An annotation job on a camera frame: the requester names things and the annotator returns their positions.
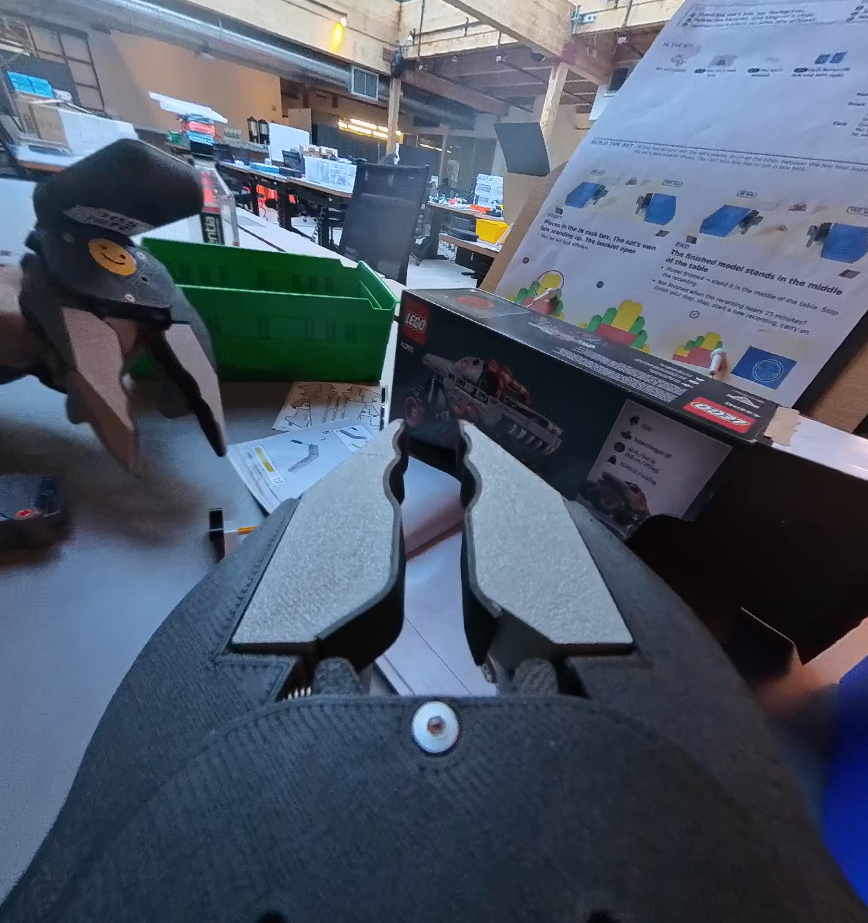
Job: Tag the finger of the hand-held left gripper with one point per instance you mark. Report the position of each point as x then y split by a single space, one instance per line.
196 382
102 389

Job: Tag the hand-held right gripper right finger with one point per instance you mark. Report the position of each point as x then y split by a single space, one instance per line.
549 570

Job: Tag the white instruction booklet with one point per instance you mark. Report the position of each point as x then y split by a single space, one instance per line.
289 461

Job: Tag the grey black beam yellow axle assembly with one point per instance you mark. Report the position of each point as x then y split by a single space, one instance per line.
217 530

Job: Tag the blue plastic bin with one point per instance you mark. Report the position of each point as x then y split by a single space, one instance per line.
866 757

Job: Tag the black tilted screen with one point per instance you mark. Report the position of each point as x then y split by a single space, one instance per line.
524 148

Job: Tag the large printed instruction poster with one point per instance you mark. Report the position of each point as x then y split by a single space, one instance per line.
729 180

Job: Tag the long background workbench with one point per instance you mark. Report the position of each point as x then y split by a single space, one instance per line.
289 180

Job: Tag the stack of white cardboard boxes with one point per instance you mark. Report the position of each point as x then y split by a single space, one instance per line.
80 130

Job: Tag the silver ventilation duct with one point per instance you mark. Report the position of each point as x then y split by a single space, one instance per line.
260 50

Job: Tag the yellow plastic bin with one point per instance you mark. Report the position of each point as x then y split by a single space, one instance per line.
493 231

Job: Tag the black cardboard box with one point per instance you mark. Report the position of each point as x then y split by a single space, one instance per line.
801 541

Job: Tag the person's left forearm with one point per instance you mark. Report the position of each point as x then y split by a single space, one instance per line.
1 378

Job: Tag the black toy truck set box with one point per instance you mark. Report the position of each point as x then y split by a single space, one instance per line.
549 346

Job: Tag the black office chair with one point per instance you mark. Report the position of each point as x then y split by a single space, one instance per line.
383 209

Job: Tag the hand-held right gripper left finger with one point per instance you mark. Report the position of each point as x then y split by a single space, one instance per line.
318 570

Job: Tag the green plastic bin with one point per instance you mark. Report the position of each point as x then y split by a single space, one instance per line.
297 324

